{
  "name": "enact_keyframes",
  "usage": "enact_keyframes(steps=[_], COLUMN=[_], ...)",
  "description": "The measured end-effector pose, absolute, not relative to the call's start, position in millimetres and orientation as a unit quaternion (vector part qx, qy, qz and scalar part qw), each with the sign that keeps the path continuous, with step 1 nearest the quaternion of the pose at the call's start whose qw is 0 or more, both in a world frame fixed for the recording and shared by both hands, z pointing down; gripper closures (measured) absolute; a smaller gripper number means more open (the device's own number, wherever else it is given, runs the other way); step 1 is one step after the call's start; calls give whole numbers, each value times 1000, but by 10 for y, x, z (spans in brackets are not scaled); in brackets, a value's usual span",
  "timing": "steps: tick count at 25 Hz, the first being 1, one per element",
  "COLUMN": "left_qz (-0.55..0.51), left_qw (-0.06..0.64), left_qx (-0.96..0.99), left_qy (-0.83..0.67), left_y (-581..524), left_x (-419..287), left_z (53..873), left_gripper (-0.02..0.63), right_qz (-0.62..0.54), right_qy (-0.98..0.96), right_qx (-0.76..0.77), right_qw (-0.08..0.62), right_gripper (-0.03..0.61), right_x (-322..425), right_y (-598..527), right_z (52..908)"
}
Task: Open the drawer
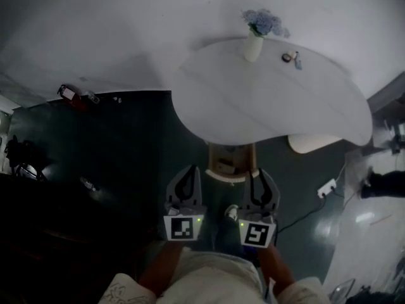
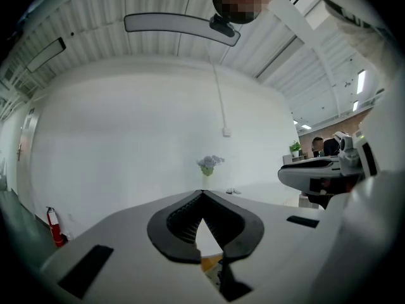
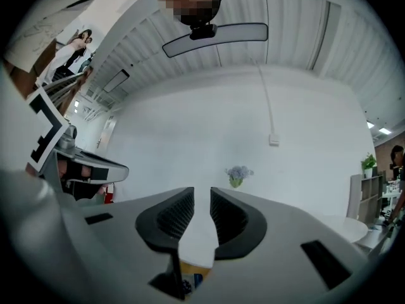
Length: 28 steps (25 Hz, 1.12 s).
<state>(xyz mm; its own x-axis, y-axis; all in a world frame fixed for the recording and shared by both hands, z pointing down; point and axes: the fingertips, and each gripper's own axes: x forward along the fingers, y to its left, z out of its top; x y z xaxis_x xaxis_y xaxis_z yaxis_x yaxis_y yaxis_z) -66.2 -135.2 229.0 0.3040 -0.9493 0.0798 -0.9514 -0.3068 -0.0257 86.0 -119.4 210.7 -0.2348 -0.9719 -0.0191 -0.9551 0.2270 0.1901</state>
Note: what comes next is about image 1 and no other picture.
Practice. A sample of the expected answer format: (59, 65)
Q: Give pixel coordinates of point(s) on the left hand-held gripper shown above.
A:
(185, 223)

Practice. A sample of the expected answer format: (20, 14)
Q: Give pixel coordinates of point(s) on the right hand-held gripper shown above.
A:
(257, 231)

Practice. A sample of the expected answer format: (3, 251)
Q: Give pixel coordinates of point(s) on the person's right forearm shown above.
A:
(278, 271)

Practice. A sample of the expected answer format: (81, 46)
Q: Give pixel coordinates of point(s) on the person's left forearm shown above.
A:
(159, 269)

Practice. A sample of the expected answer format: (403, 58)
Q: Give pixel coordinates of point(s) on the person's white shoe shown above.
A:
(232, 211)

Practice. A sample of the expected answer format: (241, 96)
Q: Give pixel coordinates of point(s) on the brown box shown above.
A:
(227, 167)

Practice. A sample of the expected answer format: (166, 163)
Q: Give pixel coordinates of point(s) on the person's dark trouser leg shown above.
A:
(228, 236)

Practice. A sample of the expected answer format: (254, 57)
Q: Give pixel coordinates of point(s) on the white power strip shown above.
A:
(327, 188)

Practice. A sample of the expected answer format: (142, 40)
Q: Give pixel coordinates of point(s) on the clear plastic bottle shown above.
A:
(89, 184)

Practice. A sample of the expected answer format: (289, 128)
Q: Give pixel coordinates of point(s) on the person's light shirt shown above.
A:
(215, 280)

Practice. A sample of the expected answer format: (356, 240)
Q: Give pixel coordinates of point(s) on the small white bottle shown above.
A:
(296, 55)

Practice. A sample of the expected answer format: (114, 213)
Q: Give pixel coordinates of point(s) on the white ceramic vase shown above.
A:
(252, 47)

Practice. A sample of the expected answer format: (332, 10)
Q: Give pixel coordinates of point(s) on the red and black device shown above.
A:
(72, 95)

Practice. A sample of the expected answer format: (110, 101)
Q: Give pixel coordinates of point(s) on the black stand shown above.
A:
(23, 157)

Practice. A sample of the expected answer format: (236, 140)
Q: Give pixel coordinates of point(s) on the blue flower bunch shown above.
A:
(262, 22)

